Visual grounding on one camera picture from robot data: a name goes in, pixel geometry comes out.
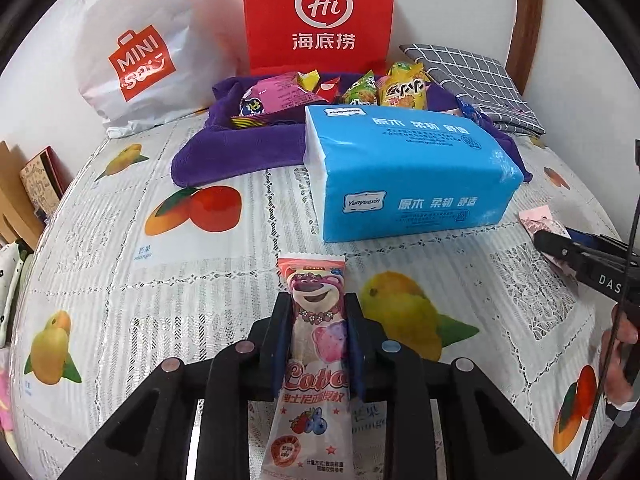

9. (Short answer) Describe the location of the pale pink snack packet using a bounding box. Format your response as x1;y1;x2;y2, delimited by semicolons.
519;205;576;281

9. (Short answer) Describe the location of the magenta snack bag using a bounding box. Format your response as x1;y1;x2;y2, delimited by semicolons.
239;74;312;116

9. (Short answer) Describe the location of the wooden headboard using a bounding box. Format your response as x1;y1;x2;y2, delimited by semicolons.
0;140;46;256

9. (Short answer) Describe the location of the green triangular snack packet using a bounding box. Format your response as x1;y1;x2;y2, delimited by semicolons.
342;71;379;107

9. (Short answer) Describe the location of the patterned book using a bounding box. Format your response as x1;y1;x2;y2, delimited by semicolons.
20;146;68;221

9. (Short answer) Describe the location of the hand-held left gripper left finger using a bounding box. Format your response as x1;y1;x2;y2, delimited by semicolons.
60;292;293;480

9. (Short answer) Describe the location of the white floral pillow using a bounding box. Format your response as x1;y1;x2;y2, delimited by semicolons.
0;242;34;347

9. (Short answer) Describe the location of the white plastic shopping bag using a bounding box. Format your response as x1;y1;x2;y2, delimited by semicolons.
77;0;241;138

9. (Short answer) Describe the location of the grey checked folded cloth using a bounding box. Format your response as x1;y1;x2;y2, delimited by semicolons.
399;42;546;136

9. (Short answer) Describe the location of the brown wooden door frame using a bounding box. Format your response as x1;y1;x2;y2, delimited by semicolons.
505;0;545;97

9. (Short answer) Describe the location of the person's right hand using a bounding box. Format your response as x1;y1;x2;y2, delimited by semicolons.
602;304;640;413

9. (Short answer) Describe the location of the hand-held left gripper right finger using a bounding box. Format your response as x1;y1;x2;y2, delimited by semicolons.
347;292;571;480

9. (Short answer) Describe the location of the pink bear snack bar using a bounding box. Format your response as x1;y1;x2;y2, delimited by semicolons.
260;255;351;480

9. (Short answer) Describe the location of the blue snack packet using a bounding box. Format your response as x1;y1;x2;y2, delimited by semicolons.
457;97;496;133

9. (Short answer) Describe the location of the yellow green snack bag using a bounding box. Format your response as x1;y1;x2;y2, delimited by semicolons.
389;60;425;81

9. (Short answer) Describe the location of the blue tissue pack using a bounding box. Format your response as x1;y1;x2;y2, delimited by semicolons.
302;104;525;243

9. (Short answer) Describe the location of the thin black cable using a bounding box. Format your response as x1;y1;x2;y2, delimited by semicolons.
572;140;640;480

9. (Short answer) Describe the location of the purple towel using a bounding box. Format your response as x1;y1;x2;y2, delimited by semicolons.
171;74;533;188

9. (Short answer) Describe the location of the yellow triangular snack packet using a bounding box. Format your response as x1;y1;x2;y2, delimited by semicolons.
377;76;429;111

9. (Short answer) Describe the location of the strawberry print snack packet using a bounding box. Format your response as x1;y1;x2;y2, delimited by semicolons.
317;76;342;102

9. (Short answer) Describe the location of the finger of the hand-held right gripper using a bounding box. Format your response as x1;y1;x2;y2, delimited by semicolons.
567;229;640;256
532;230;583;286

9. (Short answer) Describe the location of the red paper bag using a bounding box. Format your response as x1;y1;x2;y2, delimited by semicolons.
242;0;396;77

